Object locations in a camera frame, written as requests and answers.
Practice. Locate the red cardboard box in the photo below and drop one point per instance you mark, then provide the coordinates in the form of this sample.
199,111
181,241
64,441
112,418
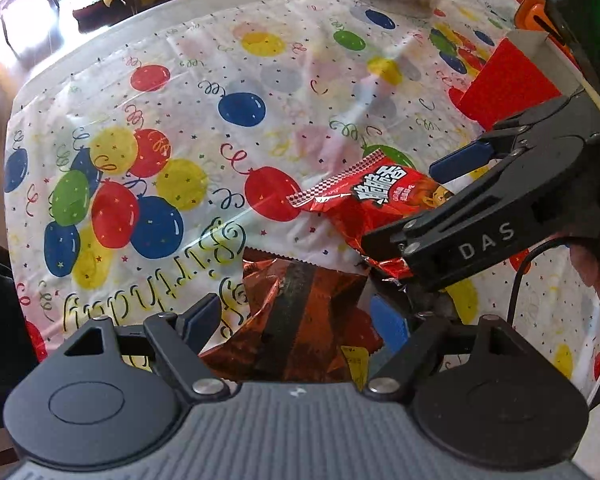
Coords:
510,80

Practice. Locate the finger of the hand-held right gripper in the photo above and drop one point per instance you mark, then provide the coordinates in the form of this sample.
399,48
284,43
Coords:
460,157
480,240

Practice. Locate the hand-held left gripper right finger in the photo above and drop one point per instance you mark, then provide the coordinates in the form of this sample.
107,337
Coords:
390,322

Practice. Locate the balloon print tablecloth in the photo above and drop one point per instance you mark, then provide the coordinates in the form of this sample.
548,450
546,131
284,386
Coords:
180,125

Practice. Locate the person's right hand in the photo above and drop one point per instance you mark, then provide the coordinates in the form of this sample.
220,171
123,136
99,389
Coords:
597,270

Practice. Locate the dark dining chair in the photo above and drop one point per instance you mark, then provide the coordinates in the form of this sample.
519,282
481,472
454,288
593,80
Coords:
0,285

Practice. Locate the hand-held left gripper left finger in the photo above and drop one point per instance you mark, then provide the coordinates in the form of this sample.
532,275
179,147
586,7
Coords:
202,317

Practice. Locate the dark red foil snack packet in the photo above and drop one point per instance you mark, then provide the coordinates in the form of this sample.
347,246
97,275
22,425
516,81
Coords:
290,320

